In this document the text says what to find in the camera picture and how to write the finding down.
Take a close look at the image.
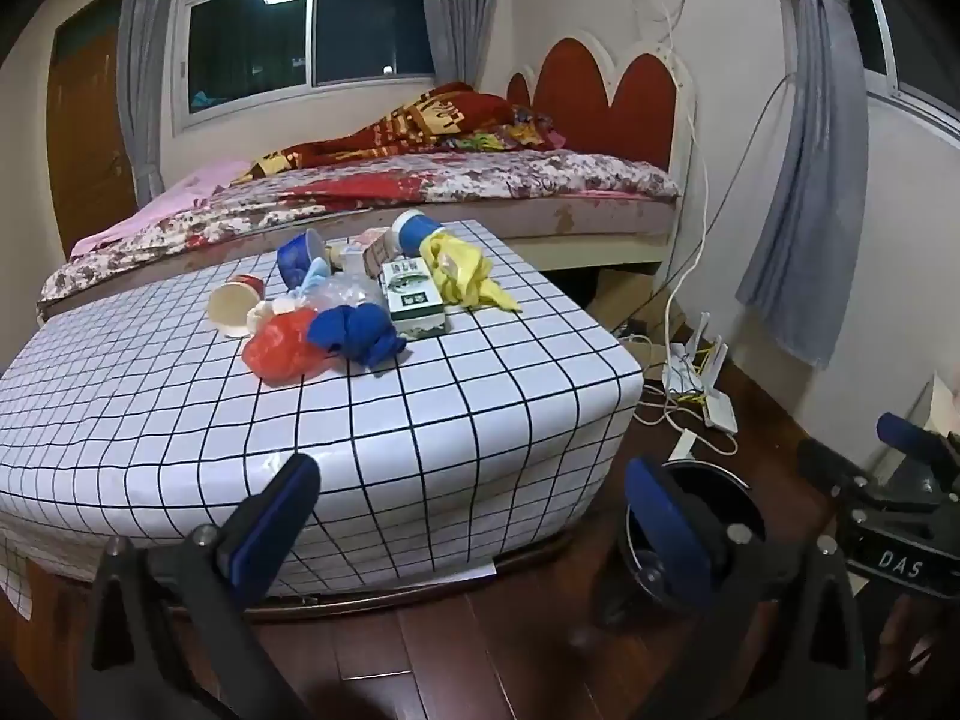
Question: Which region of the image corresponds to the brown wooden door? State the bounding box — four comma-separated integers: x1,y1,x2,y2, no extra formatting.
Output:
46,0,141,257

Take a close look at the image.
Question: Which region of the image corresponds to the bed with floral sheet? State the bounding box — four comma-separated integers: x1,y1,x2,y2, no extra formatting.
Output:
37,146,685,325

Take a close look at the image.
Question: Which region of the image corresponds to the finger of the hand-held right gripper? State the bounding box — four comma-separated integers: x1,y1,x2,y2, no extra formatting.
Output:
876,411,960,481
796,437,875,503

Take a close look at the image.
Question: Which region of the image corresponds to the red paper cup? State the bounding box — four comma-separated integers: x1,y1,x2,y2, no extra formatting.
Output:
208,274,265,339

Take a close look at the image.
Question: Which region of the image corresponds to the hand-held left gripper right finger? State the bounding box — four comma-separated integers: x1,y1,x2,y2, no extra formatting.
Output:
625,456,871,720

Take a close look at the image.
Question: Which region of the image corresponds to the grey curtain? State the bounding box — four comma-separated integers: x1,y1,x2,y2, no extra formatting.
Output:
415,0,482,89
733,0,872,370
118,0,190,205

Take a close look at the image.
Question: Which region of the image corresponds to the cardboard box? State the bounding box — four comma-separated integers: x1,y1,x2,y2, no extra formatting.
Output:
621,331,665,383

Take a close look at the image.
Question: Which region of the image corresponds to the yellow rubber glove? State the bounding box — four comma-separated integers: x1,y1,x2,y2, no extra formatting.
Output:
418,235,523,314

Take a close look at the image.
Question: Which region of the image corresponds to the clear plastic bag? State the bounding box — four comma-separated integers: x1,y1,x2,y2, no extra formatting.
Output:
313,270,391,317

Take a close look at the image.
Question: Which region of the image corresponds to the pink cloth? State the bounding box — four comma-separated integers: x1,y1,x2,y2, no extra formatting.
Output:
70,160,250,257

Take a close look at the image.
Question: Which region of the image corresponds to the person's right hand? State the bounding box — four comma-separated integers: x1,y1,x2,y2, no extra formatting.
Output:
870,596,960,706

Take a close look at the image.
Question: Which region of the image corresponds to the side window with white frame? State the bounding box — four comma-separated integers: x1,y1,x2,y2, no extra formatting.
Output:
846,0,960,145

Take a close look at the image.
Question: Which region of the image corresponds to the white power strip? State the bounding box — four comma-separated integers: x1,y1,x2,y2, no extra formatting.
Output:
666,427,704,464

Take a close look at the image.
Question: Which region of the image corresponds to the red plastic bag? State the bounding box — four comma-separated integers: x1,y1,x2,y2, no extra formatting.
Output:
241,309,340,385

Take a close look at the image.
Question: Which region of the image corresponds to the cream cloth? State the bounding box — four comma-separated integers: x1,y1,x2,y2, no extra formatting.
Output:
247,295,302,332

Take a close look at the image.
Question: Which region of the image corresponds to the black round trash bin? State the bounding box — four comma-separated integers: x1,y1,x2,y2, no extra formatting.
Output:
619,457,767,616

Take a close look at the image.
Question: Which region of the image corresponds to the red and white carton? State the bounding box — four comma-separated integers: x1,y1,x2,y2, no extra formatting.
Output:
341,229,400,280

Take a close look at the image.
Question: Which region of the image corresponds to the thin black cable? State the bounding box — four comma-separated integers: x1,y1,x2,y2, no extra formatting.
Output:
654,72,796,299

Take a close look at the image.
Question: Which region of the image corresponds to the dark blue cloth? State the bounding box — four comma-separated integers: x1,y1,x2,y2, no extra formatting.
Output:
307,303,407,373

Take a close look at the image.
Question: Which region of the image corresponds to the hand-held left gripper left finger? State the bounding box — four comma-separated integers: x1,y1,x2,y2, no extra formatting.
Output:
79,452,323,720

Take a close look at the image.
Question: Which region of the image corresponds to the white checkered tablecloth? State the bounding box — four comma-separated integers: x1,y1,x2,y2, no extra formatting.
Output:
0,219,644,620

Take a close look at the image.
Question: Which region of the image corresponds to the blue and white cup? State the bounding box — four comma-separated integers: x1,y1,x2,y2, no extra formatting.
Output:
393,209,445,257

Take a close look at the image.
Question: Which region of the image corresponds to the flat white router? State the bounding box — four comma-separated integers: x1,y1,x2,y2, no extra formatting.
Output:
700,388,741,434

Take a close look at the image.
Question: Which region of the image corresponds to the white router with antennas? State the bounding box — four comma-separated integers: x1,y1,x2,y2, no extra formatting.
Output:
664,310,730,397

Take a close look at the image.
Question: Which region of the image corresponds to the colourful printed pillow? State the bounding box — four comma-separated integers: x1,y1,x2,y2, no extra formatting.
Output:
472,108,565,152

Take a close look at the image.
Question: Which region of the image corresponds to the red and white headboard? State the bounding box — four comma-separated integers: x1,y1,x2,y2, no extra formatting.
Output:
505,30,696,175

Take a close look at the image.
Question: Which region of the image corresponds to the red printed blanket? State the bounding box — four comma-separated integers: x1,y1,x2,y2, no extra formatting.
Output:
238,82,527,182

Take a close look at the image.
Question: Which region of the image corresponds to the green and white box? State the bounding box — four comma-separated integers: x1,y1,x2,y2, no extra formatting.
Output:
378,258,451,339

